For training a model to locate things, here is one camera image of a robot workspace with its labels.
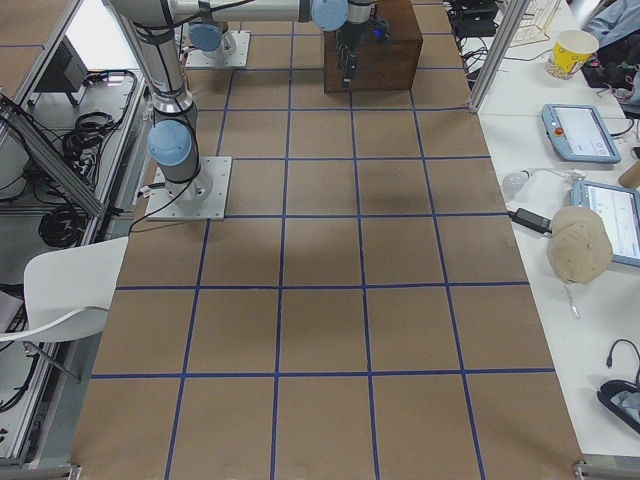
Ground dark wooden drawer cabinet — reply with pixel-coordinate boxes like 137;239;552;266
323;1;423;93

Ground white light bulb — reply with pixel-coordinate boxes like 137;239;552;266
501;170;533;196

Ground yellow popcorn bucket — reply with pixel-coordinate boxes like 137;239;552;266
545;30;599;80

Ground black power adapter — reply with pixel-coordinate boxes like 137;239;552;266
508;208;552;235

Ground upper blue teach pendant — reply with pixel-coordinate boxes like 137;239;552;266
541;104;622;164

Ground blue teach pendant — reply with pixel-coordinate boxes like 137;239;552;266
569;180;639;267
541;104;622;164

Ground beige baseball cap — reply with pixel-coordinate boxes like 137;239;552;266
547;206;613;284

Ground lower blue teach pendant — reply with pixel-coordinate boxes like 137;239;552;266
569;180;639;267

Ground white plastic chair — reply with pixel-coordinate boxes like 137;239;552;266
1;237;128;343

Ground aluminium frame post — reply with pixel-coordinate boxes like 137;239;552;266
468;0;529;113

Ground gold wire rack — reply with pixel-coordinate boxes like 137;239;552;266
510;0;560;47

